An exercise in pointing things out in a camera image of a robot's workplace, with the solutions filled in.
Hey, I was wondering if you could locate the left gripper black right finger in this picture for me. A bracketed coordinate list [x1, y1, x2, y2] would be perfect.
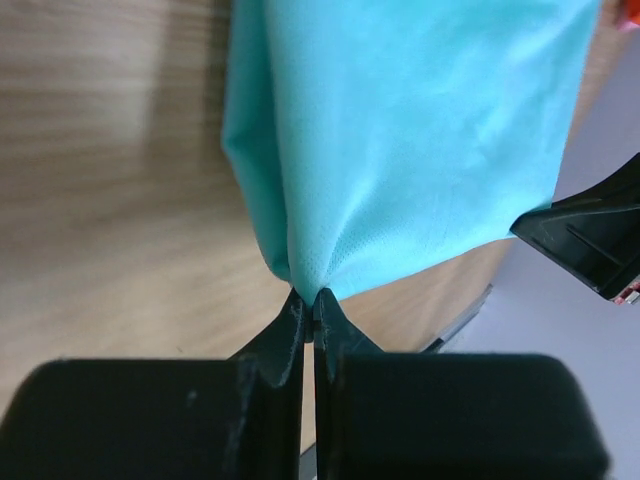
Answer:
[312, 288, 383, 384]

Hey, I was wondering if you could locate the teal green t shirt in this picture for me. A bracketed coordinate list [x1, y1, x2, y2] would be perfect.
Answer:
[222, 1, 600, 302]

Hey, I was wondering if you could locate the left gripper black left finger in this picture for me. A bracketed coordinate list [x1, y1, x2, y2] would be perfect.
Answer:
[230, 289, 306, 388]

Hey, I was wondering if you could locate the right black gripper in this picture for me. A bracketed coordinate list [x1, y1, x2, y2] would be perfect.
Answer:
[510, 155, 639, 303]

